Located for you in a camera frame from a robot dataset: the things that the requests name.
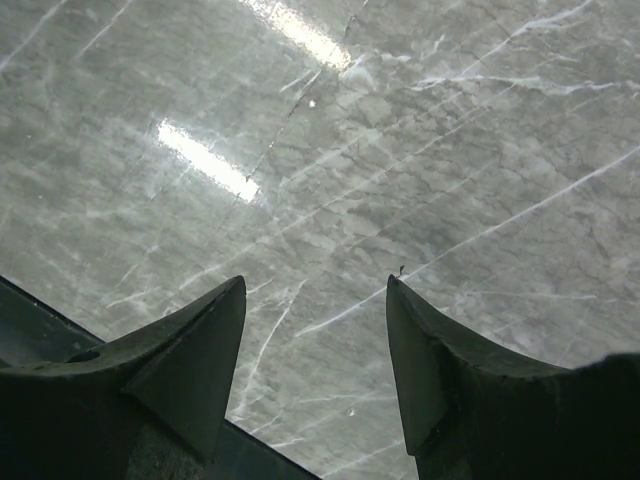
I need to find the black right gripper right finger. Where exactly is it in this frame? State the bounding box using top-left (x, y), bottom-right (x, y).
top-left (386, 277), bottom-right (639, 479)

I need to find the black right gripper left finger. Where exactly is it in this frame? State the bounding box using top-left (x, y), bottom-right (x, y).
top-left (1, 276), bottom-right (246, 479)

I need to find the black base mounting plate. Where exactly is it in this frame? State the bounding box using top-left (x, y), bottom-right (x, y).
top-left (1, 278), bottom-right (317, 479)

